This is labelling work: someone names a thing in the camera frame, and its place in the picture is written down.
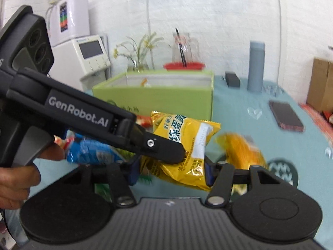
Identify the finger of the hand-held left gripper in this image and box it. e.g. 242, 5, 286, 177
114, 120, 187, 165

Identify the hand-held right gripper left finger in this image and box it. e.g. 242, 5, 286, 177
79, 157, 141, 207

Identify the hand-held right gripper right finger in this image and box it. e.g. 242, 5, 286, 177
204, 156, 271, 208

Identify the yellow snack packet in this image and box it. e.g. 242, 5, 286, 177
140, 111, 221, 192

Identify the green cardboard box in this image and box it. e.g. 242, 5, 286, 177
92, 70, 215, 127

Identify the person's left hand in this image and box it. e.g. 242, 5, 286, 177
0, 143, 66, 209

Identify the orange snack packet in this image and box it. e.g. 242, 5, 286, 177
215, 132, 269, 171

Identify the blue snack packet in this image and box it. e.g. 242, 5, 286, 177
65, 137, 126, 165

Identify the white appliance with screen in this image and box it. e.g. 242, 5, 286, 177
51, 34, 113, 84

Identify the dark green round coaster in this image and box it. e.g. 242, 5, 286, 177
268, 157, 298, 187

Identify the red plastic basin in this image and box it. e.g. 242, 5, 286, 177
163, 62, 205, 71

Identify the white water purifier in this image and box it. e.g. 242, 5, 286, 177
49, 0, 91, 47

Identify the glass vase with yellow flowers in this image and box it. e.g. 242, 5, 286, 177
113, 32, 170, 71

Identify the dark notebook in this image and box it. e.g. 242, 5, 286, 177
268, 100, 305, 132

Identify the small black box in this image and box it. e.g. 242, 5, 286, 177
225, 71, 241, 88

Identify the black straw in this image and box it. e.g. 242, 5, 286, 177
175, 27, 188, 67

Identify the clear glass pitcher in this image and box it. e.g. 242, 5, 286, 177
172, 31, 201, 65

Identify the grey thermos bottle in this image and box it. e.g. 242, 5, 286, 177
247, 41, 266, 92

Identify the brown cardboard box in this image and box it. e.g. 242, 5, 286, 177
306, 57, 333, 113

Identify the white wall pipe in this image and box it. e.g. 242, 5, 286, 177
145, 0, 154, 70
275, 0, 283, 84

